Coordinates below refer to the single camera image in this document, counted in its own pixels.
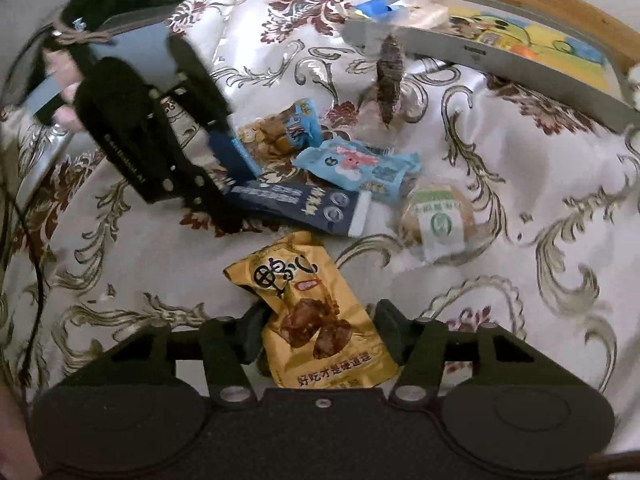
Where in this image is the black cable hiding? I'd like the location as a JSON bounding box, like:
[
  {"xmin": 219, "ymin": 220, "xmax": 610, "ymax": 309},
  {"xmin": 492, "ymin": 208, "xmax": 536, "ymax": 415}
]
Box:
[{"xmin": 0, "ymin": 30, "xmax": 58, "ymax": 361}]

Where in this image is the rice cracker bar packet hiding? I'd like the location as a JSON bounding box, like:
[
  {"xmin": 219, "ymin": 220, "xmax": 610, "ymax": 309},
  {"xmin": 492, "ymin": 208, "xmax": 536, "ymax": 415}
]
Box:
[{"xmin": 395, "ymin": 0, "xmax": 451, "ymax": 31}]

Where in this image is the floral satin blanket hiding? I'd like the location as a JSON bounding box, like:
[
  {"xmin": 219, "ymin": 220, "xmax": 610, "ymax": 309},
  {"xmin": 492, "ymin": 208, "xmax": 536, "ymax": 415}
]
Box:
[{"xmin": 0, "ymin": 0, "xmax": 640, "ymax": 461}]

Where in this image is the blue orange nut snack packet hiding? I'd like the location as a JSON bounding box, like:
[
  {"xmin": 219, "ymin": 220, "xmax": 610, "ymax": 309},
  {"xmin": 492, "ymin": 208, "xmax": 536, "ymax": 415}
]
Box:
[{"xmin": 235, "ymin": 99, "xmax": 323, "ymax": 171}]

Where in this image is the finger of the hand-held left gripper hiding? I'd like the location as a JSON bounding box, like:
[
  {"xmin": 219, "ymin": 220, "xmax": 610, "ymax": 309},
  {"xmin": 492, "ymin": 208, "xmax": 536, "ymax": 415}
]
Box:
[
  {"xmin": 207, "ymin": 130, "xmax": 262, "ymax": 191},
  {"xmin": 190, "ymin": 185, "xmax": 253, "ymax": 236}
]

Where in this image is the round pastry clear packet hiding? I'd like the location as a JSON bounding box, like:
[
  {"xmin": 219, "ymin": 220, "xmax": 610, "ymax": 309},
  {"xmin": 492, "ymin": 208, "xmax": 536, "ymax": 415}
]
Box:
[{"xmin": 397, "ymin": 180, "xmax": 493, "ymax": 263}]

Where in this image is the light blue snack packet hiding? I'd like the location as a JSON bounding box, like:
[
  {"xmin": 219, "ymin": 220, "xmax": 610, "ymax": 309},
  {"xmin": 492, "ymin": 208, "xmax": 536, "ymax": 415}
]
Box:
[{"xmin": 291, "ymin": 137, "xmax": 422, "ymax": 204}]

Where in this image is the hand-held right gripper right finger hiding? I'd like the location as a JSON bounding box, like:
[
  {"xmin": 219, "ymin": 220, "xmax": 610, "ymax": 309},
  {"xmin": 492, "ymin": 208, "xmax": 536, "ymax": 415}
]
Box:
[{"xmin": 374, "ymin": 299, "xmax": 543, "ymax": 407}]

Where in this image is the grey shallow tray box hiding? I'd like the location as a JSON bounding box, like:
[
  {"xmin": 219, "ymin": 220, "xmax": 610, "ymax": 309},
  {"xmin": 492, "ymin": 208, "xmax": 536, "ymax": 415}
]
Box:
[{"xmin": 341, "ymin": 0, "xmax": 640, "ymax": 133}]

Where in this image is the dark blue snack packet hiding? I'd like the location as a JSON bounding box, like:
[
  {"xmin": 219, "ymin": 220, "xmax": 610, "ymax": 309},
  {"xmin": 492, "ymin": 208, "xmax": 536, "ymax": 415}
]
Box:
[{"xmin": 225, "ymin": 180, "xmax": 373, "ymax": 238}]

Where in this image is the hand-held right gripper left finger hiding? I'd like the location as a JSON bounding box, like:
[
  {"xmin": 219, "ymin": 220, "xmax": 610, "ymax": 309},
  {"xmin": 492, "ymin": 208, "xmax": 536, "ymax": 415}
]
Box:
[{"xmin": 100, "ymin": 304, "xmax": 273, "ymax": 407}]

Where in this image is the clear packet of dark snack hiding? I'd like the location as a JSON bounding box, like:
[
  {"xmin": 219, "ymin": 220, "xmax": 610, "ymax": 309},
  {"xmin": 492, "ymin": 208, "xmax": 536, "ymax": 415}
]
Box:
[{"xmin": 357, "ymin": 30, "xmax": 426, "ymax": 131}]

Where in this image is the golden braised snack packet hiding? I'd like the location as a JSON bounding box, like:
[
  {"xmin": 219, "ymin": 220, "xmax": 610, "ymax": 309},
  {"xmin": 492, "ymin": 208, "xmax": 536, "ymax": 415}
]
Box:
[{"xmin": 222, "ymin": 231, "xmax": 401, "ymax": 391}]

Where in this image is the person's left hand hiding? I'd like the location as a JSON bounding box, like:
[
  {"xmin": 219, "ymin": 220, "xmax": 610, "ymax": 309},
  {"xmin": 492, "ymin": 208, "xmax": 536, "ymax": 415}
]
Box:
[{"xmin": 50, "ymin": 52, "xmax": 88, "ymax": 133}]

